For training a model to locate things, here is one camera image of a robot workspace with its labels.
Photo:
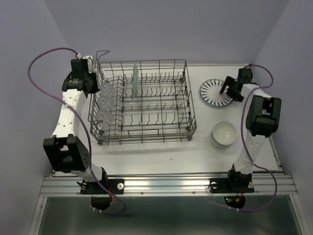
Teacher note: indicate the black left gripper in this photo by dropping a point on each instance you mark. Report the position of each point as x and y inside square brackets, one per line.
[94, 89]

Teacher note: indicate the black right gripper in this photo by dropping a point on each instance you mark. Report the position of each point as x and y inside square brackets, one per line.
[228, 81]

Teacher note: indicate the clear faceted glass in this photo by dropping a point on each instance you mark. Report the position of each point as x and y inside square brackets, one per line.
[103, 118]
[105, 103]
[107, 89]

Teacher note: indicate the white blue striped plate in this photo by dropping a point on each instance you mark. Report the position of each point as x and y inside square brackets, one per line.
[210, 93]

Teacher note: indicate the teal floral plate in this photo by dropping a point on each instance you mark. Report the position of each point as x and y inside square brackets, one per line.
[135, 81]

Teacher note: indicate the grey wire dish rack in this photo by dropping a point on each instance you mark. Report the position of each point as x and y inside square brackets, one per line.
[162, 109]

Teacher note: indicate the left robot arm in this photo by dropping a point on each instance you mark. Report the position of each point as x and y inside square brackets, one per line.
[64, 149]

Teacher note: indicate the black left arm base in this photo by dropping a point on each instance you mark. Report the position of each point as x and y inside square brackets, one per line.
[103, 192]

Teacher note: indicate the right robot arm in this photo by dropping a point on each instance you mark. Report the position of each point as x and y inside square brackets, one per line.
[260, 118]

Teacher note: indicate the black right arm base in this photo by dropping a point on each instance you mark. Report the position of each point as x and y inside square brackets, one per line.
[236, 184]

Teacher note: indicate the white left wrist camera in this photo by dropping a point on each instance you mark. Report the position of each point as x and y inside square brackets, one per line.
[86, 63]

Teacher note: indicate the aluminium mounting rail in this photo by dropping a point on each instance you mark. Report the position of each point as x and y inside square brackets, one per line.
[170, 185]

